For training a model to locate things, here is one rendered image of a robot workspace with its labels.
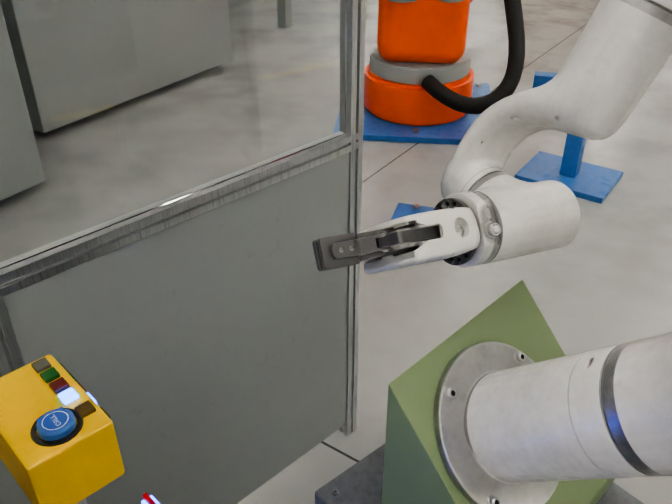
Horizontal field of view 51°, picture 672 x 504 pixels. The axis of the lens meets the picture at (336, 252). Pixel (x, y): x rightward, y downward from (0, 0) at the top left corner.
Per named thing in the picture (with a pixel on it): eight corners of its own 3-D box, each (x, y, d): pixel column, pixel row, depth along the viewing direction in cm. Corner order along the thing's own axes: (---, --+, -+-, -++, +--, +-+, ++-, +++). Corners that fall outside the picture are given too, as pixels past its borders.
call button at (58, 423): (32, 429, 78) (29, 418, 77) (66, 411, 80) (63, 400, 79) (48, 450, 75) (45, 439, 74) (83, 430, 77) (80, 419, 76)
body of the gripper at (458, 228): (499, 256, 73) (414, 274, 68) (440, 269, 82) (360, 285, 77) (484, 187, 74) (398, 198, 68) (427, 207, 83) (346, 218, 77)
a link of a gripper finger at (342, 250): (395, 255, 69) (338, 266, 66) (378, 260, 72) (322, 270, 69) (389, 224, 69) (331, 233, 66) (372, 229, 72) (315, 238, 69)
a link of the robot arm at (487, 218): (511, 258, 75) (491, 262, 73) (459, 268, 82) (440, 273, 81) (495, 182, 75) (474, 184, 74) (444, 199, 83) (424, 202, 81)
